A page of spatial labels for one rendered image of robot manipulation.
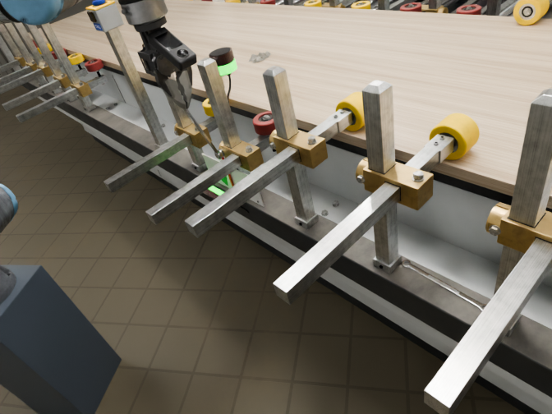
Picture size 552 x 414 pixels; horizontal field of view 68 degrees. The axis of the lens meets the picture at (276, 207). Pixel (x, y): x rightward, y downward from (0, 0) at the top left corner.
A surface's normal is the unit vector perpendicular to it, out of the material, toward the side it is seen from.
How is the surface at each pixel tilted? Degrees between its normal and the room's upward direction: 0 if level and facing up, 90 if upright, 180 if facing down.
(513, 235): 90
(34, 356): 90
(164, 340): 0
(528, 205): 90
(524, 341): 0
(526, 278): 0
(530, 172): 90
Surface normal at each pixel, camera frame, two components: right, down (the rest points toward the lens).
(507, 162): -0.21, -0.75
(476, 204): -0.71, 0.56
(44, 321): 0.96, -0.04
